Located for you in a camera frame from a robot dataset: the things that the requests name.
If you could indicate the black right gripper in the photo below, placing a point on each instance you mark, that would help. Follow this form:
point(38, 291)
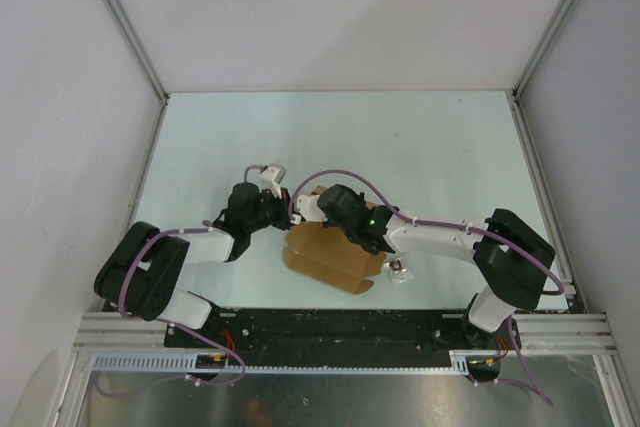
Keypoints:
point(330, 223)

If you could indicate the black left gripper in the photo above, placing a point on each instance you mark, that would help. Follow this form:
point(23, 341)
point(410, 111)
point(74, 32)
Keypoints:
point(283, 206)

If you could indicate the brown cardboard box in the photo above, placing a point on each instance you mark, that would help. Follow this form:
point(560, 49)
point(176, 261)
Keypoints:
point(325, 254)

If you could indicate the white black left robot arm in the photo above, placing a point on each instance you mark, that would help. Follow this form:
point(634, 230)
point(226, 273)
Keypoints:
point(142, 273)

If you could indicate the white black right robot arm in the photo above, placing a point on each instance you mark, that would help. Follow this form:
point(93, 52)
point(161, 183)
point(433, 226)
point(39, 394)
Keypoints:
point(513, 259)

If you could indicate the small clear plastic packet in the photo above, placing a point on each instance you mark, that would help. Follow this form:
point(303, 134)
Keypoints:
point(398, 272)

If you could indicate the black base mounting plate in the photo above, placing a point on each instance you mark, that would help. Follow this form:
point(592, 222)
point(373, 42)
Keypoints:
point(251, 328)

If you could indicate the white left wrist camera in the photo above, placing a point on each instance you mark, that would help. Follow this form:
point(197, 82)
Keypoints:
point(271, 177)

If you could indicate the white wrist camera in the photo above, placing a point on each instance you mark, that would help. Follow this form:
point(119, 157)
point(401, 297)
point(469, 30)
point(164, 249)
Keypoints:
point(271, 177)
point(306, 209)

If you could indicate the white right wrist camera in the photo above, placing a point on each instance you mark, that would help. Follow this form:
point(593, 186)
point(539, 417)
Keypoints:
point(306, 209)

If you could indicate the grey slotted cable duct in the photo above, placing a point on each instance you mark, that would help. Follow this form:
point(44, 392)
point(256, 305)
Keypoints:
point(452, 363)

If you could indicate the aluminium front rail profile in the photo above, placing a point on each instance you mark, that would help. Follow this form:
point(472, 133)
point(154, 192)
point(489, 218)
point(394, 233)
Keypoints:
point(555, 332)

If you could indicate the aluminium rail right side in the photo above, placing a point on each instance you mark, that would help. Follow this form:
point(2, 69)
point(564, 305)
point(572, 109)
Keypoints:
point(543, 195)

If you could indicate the aluminium corner post left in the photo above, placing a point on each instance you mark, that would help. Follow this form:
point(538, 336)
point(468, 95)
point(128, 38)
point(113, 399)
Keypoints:
point(128, 32)

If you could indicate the aluminium corner post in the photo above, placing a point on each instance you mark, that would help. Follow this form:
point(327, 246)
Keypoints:
point(128, 32)
point(552, 31)

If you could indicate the aluminium corner post right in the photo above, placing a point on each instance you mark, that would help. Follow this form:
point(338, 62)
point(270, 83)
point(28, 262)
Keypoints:
point(552, 31)

